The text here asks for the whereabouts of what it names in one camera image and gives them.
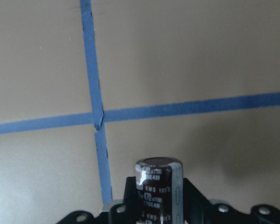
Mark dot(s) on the dark cylindrical capacitor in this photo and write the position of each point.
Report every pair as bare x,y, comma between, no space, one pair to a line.
159,184

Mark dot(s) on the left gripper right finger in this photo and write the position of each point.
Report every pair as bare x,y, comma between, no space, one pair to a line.
197,209

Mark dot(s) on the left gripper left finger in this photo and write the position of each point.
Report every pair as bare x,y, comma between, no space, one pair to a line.
126,210

